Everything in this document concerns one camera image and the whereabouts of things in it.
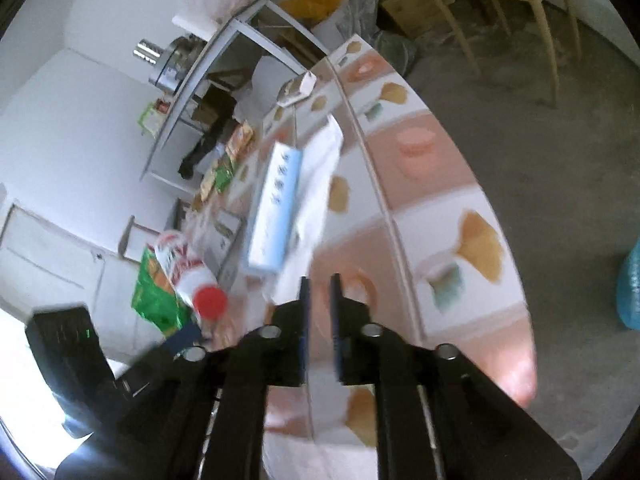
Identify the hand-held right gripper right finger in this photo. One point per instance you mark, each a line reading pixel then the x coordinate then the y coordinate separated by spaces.
pixel 336 320

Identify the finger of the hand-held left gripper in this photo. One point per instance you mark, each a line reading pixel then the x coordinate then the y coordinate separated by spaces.
pixel 186 336

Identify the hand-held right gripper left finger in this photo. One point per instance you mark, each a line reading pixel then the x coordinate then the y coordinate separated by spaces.
pixel 304 320

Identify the green snack bag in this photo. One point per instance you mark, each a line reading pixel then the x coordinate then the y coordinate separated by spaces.
pixel 150 295

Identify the white bottle red cap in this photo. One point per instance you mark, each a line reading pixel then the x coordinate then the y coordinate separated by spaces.
pixel 180 260

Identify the white blue carton box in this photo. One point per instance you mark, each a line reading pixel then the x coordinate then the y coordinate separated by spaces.
pixel 275 210

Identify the white paper wrapper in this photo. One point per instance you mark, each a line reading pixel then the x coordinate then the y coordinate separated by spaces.
pixel 320 170

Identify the blue mesh wastebasket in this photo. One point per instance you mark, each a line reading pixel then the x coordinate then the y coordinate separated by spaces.
pixel 631 285

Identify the white door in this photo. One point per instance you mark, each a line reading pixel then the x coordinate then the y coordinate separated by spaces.
pixel 45 260

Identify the small green packet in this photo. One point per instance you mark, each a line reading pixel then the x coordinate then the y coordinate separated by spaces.
pixel 215 177

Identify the tile pattern tablecloth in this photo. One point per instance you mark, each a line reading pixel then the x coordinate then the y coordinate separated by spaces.
pixel 440 185

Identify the yellow snack packet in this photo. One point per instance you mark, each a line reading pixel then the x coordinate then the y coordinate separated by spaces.
pixel 240 140

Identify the black cloth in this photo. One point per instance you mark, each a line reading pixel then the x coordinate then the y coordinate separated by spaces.
pixel 205 145

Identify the green food packet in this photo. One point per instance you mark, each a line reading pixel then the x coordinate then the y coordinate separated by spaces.
pixel 152 119

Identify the small white packet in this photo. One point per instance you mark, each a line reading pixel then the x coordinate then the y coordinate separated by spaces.
pixel 297 89

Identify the silver rice cooker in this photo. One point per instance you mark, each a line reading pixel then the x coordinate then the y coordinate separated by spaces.
pixel 175 67

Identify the white side table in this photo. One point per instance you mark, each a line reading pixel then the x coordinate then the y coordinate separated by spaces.
pixel 200 65

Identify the metal pipe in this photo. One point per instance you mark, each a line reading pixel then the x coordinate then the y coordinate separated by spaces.
pixel 147 49

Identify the white plastic bag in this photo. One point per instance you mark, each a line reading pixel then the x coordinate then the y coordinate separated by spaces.
pixel 357 10

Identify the paper towel roll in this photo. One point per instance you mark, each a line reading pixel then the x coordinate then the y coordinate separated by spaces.
pixel 200 22

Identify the cardboard box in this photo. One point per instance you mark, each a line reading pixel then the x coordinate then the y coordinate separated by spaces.
pixel 415 10

